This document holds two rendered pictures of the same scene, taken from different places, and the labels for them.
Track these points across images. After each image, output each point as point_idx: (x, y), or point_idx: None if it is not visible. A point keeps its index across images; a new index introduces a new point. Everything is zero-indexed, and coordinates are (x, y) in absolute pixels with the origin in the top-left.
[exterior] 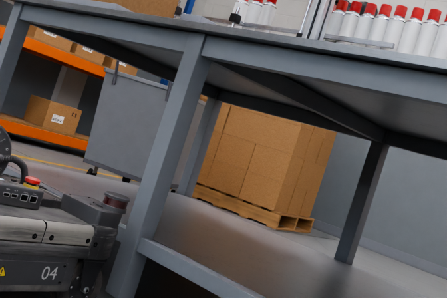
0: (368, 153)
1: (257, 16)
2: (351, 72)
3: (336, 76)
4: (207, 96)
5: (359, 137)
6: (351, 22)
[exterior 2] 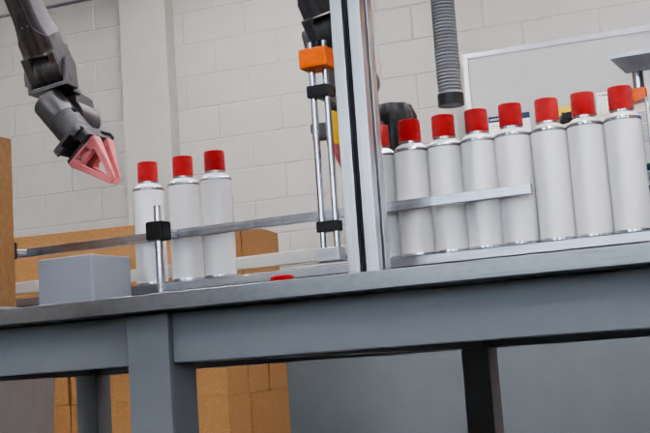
0: (465, 378)
1: (195, 207)
2: (566, 304)
3: (535, 322)
4: (76, 376)
5: (433, 351)
6: (417, 165)
